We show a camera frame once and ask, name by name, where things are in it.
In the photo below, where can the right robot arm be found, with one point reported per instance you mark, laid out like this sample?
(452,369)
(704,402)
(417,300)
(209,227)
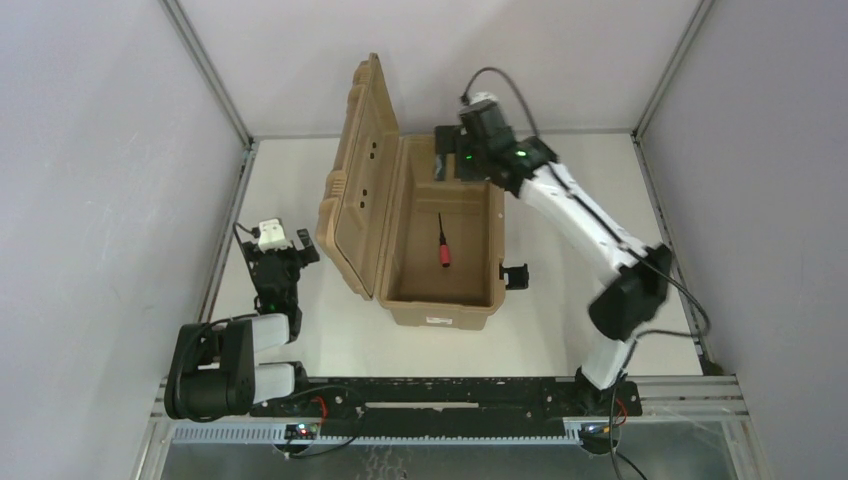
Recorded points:
(632,276)

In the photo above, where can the white label sticker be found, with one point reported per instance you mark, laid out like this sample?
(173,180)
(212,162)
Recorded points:
(439,321)

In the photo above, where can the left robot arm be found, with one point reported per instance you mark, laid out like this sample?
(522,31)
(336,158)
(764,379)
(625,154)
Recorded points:
(213,373)

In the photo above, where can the red handled black screwdriver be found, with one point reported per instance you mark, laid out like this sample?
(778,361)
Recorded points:
(444,251)

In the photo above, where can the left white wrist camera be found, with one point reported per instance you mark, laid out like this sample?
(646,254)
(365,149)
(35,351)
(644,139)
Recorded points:
(272,236)

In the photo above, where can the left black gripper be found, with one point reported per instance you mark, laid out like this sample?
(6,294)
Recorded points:
(277,258)

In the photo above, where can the black lower bin latch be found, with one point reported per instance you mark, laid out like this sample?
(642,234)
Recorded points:
(515,277)

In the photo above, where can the small green circuit board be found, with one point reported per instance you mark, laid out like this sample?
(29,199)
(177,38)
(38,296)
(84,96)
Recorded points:
(301,431)

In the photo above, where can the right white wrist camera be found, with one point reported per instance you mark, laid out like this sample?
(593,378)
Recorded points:
(483,117)

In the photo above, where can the tan plastic storage bin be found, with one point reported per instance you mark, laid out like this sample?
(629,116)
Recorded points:
(378,219)

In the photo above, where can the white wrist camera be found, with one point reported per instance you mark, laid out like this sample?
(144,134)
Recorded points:
(272,236)
(483,117)

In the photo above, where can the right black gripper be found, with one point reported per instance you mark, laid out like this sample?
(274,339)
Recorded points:
(448,151)

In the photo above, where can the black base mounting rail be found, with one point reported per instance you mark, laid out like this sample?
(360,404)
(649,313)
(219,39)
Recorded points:
(421,408)

